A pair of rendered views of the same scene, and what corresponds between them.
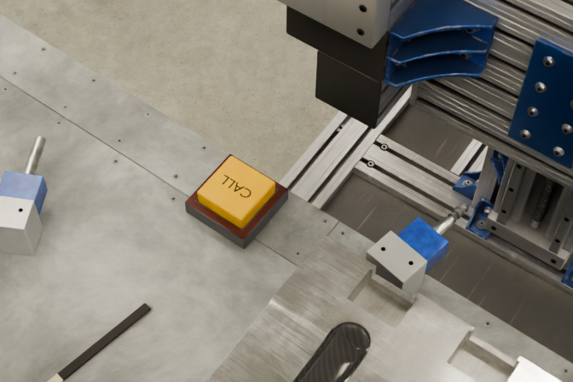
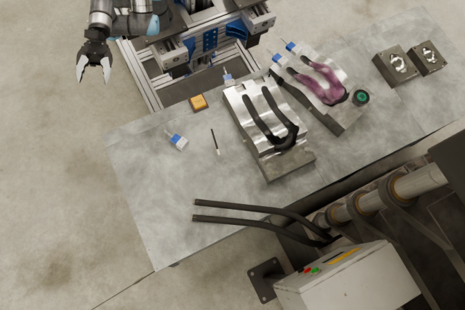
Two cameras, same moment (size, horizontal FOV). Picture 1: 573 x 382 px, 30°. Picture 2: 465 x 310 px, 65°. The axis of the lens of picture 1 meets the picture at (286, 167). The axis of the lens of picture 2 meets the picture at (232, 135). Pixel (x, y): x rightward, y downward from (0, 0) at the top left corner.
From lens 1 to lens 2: 1.05 m
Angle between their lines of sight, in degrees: 34
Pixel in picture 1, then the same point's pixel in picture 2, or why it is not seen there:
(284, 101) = (112, 97)
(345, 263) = (230, 90)
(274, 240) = (210, 101)
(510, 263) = (196, 75)
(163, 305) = (212, 126)
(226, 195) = (199, 103)
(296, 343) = (241, 105)
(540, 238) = (203, 64)
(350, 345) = (245, 97)
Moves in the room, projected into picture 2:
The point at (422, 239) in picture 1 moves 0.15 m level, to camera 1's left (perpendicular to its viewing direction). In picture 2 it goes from (228, 77) to (213, 99)
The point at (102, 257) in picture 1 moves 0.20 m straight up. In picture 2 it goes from (196, 132) to (195, 115)
